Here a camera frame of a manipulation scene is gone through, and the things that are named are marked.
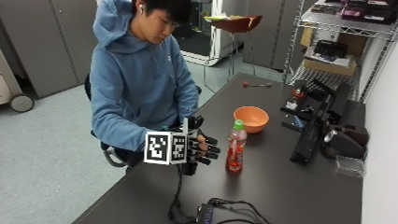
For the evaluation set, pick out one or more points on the red drink bottle green cap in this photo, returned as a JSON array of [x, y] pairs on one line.
[[236, 149]]

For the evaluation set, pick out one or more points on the white marker cube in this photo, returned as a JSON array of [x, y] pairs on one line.
[[160, 147]]

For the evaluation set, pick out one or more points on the orange bowl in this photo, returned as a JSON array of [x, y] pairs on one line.
[[251, 118]]

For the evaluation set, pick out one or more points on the black hub box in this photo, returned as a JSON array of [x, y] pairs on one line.
[[207, 214]]

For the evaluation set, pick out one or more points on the the person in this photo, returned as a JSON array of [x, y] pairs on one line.
[[136, 87]]

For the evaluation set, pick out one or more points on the black equipment stand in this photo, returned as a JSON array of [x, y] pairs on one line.
[[313, 118]]

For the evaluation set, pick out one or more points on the brown bar stool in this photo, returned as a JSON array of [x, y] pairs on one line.
[[237, 24]]

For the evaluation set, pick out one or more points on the black rounded device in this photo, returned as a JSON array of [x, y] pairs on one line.
[[346, 140]]

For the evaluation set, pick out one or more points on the clear plastic box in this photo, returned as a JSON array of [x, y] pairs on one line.
[[350, 166]]

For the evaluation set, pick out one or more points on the cardboard box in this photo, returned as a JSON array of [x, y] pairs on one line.
[[329, 66]]

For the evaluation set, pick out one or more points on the white earbud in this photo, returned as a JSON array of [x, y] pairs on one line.
[[142, 9]]

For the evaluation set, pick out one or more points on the black device on white papers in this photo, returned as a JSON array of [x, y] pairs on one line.
[[331, 49]]

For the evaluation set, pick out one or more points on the grey cabinet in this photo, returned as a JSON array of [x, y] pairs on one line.
[[46, 43]]

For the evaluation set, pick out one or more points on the beige cart with wheel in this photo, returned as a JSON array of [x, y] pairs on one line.
[[12, 90]]

